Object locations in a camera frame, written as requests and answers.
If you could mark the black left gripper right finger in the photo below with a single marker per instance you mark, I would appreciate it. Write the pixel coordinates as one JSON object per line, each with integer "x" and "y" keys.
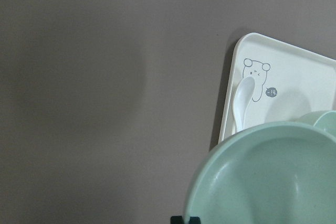
{"x": 194, "y": 220}

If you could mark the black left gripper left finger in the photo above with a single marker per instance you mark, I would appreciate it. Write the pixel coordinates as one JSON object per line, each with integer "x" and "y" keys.
{"x": 176, "y": 220}

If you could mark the green bowl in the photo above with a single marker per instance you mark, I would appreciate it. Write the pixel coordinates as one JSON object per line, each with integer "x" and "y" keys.
{"x": 272, "y": 173}
{"x": 324, "y": 120}

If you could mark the white plastic spoon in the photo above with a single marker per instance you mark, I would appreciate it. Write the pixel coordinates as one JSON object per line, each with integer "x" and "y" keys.
{"x": 241, "y": 101}

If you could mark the green bowl on tray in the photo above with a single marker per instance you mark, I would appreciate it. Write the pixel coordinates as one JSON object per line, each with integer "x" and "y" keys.
{"x": 324, "y": 120}

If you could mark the cream bunny tray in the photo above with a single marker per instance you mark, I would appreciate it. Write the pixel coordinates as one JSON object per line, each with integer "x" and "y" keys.
{"x": 290, "y": 82}

